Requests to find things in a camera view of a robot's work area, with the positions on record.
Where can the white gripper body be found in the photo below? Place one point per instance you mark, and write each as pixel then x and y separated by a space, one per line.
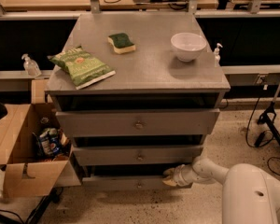
pixel 179 176

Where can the grey bottom drawer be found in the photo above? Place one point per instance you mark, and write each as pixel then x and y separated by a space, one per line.
pixel 126 177

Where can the grey drawer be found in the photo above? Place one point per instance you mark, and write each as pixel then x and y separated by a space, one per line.
pixel 138 122
pixel 126 177
pixel 126 155

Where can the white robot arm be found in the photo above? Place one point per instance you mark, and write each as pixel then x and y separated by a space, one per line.
pixel 249 194

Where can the grey middle drawer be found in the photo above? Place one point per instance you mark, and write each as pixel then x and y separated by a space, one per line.
pixel 126 155

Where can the grey top drawer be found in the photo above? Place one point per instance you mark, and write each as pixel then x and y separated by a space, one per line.
pixel 138 122

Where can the grey drawer cabinet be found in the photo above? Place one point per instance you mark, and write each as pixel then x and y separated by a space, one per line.
pixel 149 78

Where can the open cardboard box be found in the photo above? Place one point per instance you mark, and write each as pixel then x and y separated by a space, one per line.
pixel 22 172

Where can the black tripod stand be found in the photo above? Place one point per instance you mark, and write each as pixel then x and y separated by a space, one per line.
pixel 269 115

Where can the snack packets in box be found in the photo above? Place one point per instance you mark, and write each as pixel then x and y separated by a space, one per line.
pixel 51 142

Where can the white bowl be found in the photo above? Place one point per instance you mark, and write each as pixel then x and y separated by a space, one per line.
pixel 187 46

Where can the white pump bottle right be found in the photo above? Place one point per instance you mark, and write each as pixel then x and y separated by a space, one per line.
pixel 217 52

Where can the green chip bag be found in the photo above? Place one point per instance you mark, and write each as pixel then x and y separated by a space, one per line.
pixel 83 68

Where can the green yellow sponge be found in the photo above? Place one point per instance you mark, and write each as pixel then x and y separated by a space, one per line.
pixel 121 43

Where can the clear sanitizer bottle left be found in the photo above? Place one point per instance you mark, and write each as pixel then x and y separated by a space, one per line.
pixel 31 66

